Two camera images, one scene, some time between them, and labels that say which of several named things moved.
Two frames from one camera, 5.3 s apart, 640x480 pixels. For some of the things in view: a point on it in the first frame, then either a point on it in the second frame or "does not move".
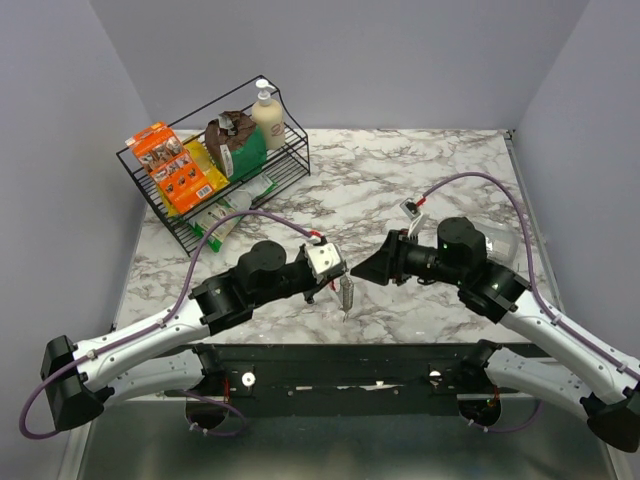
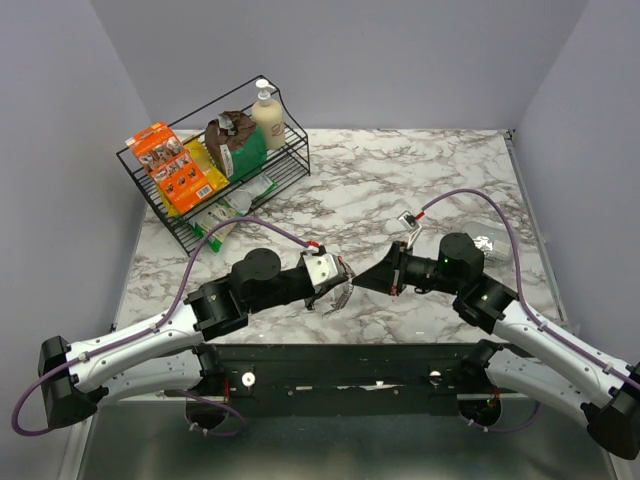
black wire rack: (203, 170) does not move
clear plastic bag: (502, 243) does not move
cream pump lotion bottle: (267, 112) does not move
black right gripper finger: (382, 266) to (385, 276)
